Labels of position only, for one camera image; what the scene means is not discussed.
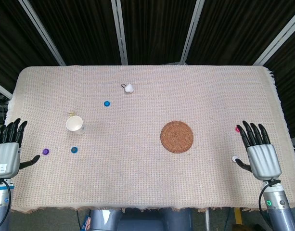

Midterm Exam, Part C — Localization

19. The beige knitted table cloth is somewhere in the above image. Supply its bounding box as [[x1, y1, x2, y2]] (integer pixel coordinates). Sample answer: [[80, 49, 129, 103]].
[[4, 65, 295, 214]]

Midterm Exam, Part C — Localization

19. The white paper cup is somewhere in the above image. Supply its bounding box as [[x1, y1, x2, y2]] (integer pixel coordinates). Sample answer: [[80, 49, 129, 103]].
[[66, 115, 86, 136]]

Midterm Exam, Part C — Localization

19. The yellow floor object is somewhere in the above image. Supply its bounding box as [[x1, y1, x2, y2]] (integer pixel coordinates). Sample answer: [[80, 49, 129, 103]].
[[234, 207, 243, 224]]

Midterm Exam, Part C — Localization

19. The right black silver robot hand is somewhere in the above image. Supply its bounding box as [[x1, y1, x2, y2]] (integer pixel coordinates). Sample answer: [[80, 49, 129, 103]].
[[235, 120, 282, 181]]

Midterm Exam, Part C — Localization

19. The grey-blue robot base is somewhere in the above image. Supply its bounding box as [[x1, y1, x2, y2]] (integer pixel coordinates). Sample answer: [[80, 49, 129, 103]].
[[89, 208, 193, 231]]

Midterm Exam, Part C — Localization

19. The round brown woven coaster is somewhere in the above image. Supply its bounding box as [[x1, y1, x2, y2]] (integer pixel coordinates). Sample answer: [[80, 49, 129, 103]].
[[160, 120, 194, 153]]

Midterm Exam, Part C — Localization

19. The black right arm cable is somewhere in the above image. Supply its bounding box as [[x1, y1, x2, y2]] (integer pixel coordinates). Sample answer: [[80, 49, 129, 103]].
[[258, 179, 282, 231]]

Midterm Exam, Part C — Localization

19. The blue printed box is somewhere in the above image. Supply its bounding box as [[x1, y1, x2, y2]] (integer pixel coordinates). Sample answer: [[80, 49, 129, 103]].
[[82, 215, 91, 231]]

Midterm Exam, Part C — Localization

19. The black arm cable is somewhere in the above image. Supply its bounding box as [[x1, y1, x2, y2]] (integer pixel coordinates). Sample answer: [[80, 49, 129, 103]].
[[0, 178, 13, 231], [258, 179, 282, 231]]

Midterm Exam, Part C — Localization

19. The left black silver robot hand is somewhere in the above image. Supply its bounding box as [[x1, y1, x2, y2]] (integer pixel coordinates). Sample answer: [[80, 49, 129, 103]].
[[0, 117, 41, 179]]

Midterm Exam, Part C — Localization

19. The aluminium frame post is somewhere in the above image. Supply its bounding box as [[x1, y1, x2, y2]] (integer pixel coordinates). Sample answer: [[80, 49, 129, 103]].
[[111, 0, 128, 65], [0, 80, 13, 100], [180, 0, 205, 65], [18, 0, 66, 66], [252, 8, 295, 66]]

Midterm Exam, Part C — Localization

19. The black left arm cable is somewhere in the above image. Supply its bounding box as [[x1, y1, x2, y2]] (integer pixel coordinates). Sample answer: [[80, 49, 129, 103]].
[[0, 178, 13, 231]]

